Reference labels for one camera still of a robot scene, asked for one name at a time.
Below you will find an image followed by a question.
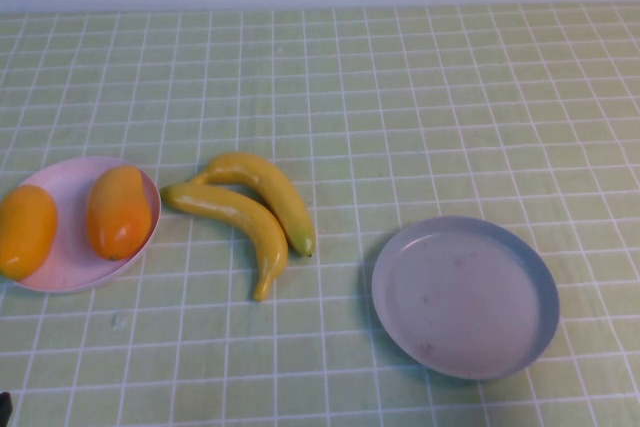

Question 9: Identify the oblong orange toy mango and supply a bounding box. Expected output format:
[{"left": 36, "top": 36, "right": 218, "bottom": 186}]
[{"left": 0, "top": 184, "right": 59, "bottom": 282}]

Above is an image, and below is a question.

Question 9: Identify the curved yellow-orange toy mango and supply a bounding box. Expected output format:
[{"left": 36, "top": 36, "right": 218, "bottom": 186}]
[{"left": 87, "top": 165, "right": 153, "bottom": 262}]

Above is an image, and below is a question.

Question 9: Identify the yellow toy banana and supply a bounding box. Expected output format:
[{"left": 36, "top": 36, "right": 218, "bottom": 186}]
[
  {"left": 159, "top": 181, "right": 290, "bottom": 302},
  {"left": 188, "top": 151, "right": 317, "bottom": 257}
]

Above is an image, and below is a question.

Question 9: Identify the pink round plate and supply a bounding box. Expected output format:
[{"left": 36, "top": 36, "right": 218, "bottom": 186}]
[{"left": 0, "top": 155, "right": 162, "bottom": 295}]

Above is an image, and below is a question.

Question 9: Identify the blue round plate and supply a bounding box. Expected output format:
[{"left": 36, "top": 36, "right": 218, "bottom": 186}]
[{"left": 370, "top": 215, "right": 560, "bottom": 381}]

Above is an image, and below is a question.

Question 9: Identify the green checked tablecloth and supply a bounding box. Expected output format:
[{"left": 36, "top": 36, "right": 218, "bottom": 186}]
[{"left": 0, "top": 1, "right": 640, "bottom": 427}]

